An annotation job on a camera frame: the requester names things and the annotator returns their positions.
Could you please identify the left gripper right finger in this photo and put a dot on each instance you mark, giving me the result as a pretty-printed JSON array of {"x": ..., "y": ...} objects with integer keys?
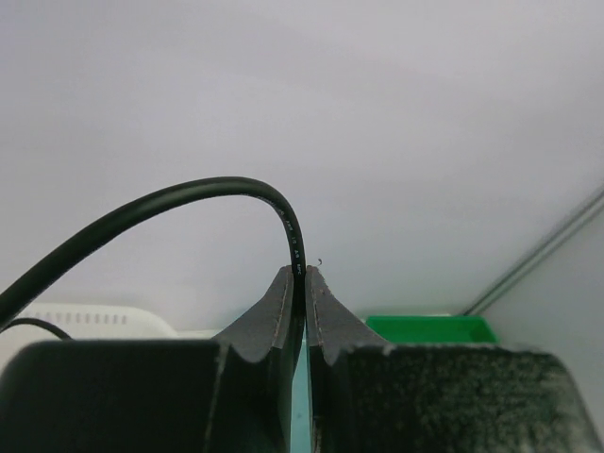
[{"x": 371, "y": 395}]

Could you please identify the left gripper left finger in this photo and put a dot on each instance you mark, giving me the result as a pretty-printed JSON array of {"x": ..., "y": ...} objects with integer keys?
[{"x": 230, "y": 393}]

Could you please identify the green plastic tray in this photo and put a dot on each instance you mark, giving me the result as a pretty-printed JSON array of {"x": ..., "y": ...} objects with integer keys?
[{"x": 432, "y": 329}]

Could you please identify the blue translucent plastic container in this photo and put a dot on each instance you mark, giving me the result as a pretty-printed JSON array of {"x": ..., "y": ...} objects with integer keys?
[{"x": 300, "y": 439}]

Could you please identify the white translucent plastic tub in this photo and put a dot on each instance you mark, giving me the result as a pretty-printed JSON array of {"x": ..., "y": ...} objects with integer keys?
[{"x": 101, "y": 322}]

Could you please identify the aluminium corner post right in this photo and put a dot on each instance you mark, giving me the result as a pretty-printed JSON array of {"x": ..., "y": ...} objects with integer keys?
[{"x": 571, "y": 224}]

